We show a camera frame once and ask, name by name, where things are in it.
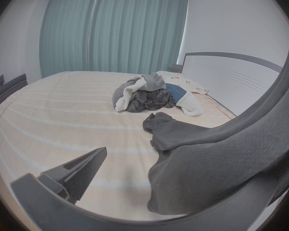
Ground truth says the black chest of drawers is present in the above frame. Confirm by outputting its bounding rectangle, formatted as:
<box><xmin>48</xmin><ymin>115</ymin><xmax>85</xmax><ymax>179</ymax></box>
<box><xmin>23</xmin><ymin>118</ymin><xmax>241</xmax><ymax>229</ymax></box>
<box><xmin>0</xmin><ymin>74</ymin><xmax>28</xmax><ymax>111</ymax></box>

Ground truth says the black T-shirt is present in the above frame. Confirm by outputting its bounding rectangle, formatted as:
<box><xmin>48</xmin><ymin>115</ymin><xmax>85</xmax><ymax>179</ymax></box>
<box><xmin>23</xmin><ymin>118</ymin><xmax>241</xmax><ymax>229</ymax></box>
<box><xmin>143</xmin><ymin>30</ymin><xmax>289</xmax><ymax>215</ymax></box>

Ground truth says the grey bedside table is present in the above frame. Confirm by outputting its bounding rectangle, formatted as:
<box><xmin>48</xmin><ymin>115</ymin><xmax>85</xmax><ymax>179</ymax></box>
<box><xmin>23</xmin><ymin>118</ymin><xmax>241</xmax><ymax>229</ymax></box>
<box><xmin>168</xmin><ymin>64</ymin><xmax>183</xmax><ymax>73</ymax></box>

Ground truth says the pile of clothes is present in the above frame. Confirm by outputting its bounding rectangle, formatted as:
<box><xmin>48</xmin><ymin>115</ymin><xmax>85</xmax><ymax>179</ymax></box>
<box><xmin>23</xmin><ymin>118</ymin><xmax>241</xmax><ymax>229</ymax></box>
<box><xmin>112</xmin><ymin>72</ymin><xmax>203</xmax><ymax>117</ymax></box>

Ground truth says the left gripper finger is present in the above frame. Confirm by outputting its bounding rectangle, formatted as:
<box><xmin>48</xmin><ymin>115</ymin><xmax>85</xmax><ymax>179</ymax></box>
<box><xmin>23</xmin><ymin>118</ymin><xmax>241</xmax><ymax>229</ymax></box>
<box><xmin>39</xmin><ymin>147</ymin><xmax>107</xmax><ymax>204</ymax></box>

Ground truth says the bed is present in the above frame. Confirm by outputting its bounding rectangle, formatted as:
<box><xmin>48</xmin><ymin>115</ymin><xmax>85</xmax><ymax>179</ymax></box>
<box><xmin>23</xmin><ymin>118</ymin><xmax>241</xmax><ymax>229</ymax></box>
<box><xmin>0</xmin><ymin>52</ymin><xmax>283</xmax><ymax>226</ymax></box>

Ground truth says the white printed pillow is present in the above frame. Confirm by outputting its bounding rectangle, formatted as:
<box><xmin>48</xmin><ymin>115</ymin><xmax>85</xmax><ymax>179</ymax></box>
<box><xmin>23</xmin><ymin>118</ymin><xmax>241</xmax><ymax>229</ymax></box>
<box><xmin>155</xmin><ymin>70</ymin><xmax>210</xmax><ymax>95</ymax></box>

